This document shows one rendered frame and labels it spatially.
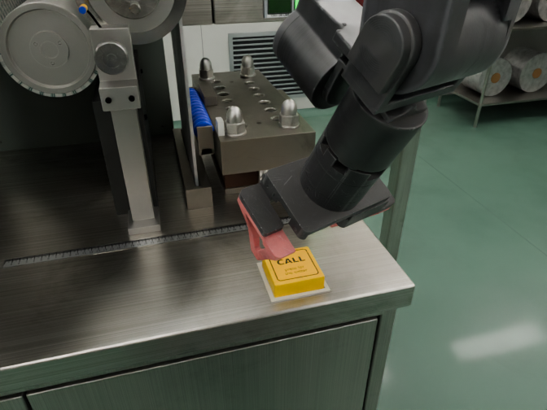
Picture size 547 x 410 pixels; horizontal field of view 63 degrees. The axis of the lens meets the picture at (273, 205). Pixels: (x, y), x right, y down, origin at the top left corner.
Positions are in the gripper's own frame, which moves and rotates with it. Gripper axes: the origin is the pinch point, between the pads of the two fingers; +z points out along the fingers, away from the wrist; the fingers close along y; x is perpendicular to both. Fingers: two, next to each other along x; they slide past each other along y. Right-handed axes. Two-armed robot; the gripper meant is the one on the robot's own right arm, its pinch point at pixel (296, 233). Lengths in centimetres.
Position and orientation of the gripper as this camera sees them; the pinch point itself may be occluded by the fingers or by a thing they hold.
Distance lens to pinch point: 46.0
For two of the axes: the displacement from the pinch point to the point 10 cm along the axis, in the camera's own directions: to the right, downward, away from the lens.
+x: 5.1, 7.9, -3.4
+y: -8.1, 3.1, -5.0
